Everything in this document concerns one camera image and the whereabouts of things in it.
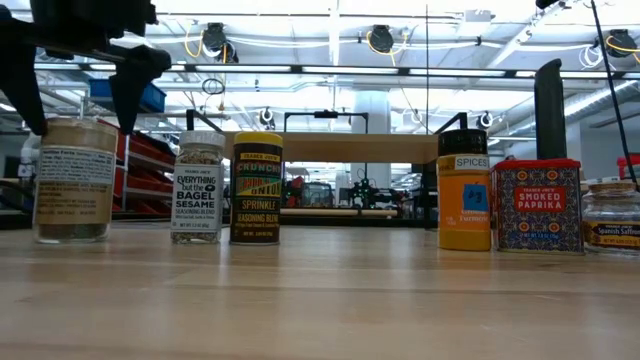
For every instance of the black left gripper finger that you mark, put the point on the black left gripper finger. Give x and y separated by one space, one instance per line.
20 80
127 95

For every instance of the furikake jar with tan lid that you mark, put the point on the furikake jar with tan lid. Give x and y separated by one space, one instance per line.
75 190

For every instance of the bagel sesame jar white lid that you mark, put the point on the bagel sesame jar white lid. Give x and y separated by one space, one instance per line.
197 195

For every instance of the chili onion can yellow lid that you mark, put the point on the chili onion can yellow lid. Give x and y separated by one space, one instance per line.
256 200

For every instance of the orange turmeric bottle black lid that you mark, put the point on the orange turmeric bottle black lid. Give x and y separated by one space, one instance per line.
462 220

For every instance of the smoked paprika tin red lid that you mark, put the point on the smoked paprika tin red lid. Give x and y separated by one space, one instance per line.
537 210

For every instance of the small saffron jar cork lid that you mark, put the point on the small saffron jar cork lid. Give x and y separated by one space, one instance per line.
612 225

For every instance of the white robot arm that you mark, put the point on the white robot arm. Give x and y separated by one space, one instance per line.
29 155

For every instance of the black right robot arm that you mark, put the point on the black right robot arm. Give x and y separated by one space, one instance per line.
546 3

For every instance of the wooden shelf with black legs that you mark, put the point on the wooden shelf with black legs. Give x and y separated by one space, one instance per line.
350 147

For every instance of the blue storage bin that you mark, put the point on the blue storage bin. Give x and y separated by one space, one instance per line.
152 97

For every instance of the long tan tube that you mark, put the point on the long tan tube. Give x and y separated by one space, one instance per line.
340 212

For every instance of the red bin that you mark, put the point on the red bin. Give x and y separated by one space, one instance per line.
629 167

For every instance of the black upright post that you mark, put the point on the black upright post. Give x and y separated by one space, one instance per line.
550 110

